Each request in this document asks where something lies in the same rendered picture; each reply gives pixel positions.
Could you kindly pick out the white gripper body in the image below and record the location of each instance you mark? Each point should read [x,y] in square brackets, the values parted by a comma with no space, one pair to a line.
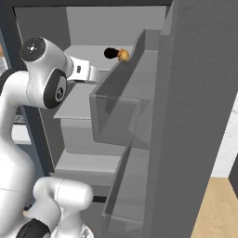
[94,75]

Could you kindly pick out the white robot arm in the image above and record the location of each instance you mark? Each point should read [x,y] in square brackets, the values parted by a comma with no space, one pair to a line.
[14,161]

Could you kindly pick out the orange chicken drumstick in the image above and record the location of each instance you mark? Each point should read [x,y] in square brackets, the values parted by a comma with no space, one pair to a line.
[124,55]

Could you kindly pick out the white counter cabinet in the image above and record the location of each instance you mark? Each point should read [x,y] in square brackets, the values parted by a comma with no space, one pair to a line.
[21,133]

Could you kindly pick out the grey fridge shelf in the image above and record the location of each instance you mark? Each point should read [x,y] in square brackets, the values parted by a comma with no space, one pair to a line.
[77,103]
[89,52]
[86,164]

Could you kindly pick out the grey fridge body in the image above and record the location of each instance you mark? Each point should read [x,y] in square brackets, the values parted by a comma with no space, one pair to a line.
[93,21]

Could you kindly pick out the large grey door bin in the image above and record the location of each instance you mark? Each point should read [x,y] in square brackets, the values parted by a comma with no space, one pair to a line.
[117,124]

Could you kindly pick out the grey fridge door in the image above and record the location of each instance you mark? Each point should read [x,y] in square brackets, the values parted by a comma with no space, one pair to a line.
[192,117]

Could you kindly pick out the small grey door bin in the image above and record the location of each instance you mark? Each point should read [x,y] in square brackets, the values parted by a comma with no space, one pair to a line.
[127,198]

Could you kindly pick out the dark cabinet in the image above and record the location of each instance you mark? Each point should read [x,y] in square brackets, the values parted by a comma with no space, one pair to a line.
[234,176]

